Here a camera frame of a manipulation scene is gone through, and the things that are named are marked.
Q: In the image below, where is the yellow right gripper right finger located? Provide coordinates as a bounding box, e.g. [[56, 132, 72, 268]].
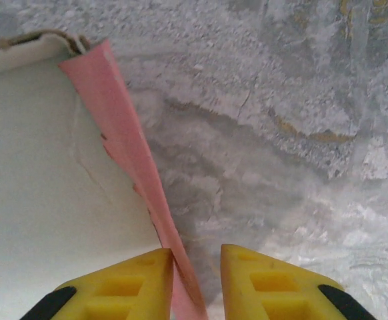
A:
[[220, 243, 375, 320]]

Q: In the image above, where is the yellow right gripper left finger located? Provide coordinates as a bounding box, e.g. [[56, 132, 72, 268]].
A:
[[20, 248, 175, 320]]

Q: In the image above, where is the pink and white paper box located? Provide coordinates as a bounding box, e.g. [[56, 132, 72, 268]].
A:
[[0, 29, 208, 320]]

